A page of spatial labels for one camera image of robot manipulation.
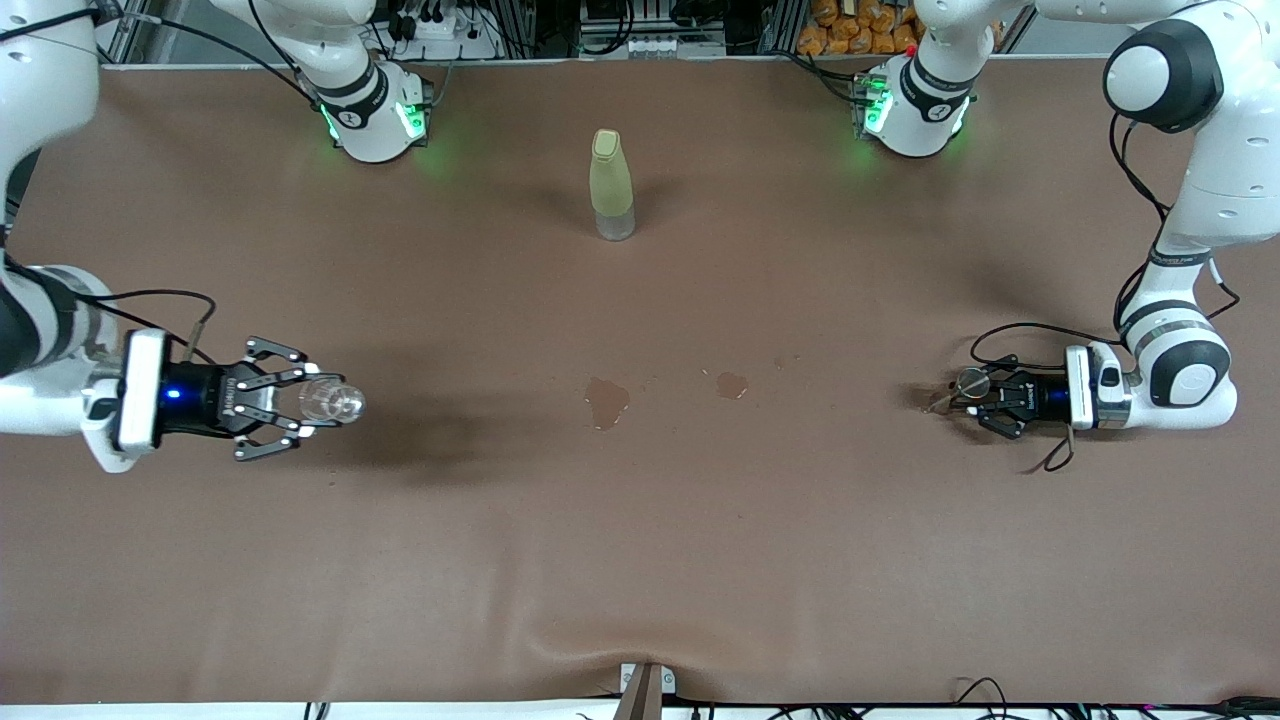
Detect metal jigger measuring cup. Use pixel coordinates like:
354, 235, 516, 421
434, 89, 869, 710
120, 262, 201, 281
925, 368, 993, 416

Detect clear glass cup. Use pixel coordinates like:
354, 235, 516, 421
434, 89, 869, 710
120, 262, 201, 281
298, 375, 367, 426

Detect large brown liquid puddle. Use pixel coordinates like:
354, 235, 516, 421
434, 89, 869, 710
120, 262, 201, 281
585, 378, 632, 432

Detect yellow-green bottle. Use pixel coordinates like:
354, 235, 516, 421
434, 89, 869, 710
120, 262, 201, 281
589, 128, 637, 242

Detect brown table cloth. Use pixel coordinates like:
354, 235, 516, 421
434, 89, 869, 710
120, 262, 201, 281
0, 55, 1280, 706

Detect white power strip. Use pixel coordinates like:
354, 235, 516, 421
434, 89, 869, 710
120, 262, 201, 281
385, 5, 501, 61

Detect orange snack packs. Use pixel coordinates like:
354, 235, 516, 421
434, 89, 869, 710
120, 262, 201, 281
797, 0, 921, 56

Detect grey connector strip device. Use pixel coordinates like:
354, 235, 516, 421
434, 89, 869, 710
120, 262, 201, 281
580, 30, 728, 59

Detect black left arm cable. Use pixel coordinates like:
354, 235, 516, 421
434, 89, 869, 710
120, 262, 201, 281
970, 110, 1241, 473

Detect black looped floor cable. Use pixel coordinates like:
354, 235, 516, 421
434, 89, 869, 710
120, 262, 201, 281
955, 678, 1011, 720

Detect aluminium frame post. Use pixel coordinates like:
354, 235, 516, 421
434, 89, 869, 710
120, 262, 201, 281
95, 0, 151, 66

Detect metal table edge bracket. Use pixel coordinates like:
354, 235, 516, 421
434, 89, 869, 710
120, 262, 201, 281
620, 662, 676, 720

